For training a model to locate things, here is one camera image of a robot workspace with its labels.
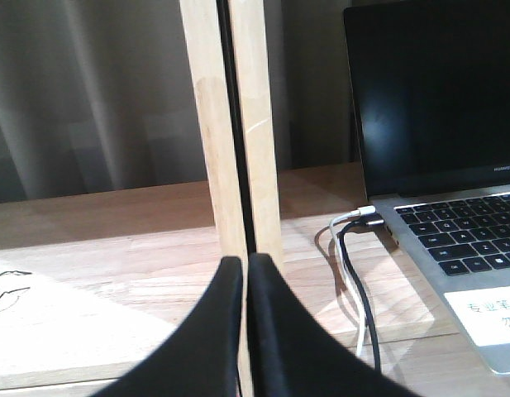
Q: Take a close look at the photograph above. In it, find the wooden desk shelf unit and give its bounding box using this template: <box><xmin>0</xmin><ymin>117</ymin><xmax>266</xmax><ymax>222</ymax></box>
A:
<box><xmin>0</xmin><ymin>0</ymin><xmax>510</xmax><ymax>397</ymax></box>

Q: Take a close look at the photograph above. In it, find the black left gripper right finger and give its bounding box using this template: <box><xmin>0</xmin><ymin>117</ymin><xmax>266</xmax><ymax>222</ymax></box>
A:
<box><xmin>247</xmin><ymin>253</ymin><xmax>413</xmax><ymax>396</ymax></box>

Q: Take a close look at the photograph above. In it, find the white laptop cable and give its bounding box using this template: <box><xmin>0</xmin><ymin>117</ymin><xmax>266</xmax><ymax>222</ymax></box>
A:
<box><xmin>328</xmin><ymin>204</ymin><xmax>378</xmax><ymax>357</ymax></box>

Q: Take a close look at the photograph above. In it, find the silver laptop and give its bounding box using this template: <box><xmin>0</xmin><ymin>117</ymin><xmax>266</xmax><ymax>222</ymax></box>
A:
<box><xmin>343</xmin><ymin>1</ymin><xmax>510</xmax><ymax>375</ymax></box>

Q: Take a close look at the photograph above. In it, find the white label sticker left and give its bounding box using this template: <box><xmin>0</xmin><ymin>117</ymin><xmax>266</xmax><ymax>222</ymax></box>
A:
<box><xmin>444</xmin><ymin>286</ymin><xmax>510</xmax><ymax>347</ymax></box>

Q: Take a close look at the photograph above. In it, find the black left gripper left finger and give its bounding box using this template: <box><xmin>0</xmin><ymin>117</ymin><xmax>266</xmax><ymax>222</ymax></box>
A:
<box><xmin>95</xmin><ymin>256</ymin><xmax>243</xmax><ymax>396</ymax></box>

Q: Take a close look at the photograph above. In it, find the black laptop cable left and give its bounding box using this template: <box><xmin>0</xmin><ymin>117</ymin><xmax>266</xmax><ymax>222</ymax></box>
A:
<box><xmin>336</xmin><ymin>217</ymin><xmax>386</xmax><ymax>373</ymax></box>

